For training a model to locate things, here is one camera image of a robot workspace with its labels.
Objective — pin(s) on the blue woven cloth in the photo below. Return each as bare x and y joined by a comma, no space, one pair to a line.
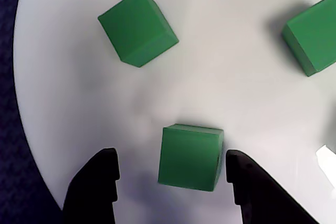
8,103

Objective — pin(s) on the green cube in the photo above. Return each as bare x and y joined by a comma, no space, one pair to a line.
189,158
315,37
136,24

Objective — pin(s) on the white round plate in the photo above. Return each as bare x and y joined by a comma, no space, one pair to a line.
210,90

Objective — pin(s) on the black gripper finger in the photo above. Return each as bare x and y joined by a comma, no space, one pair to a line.
257,197
92,195

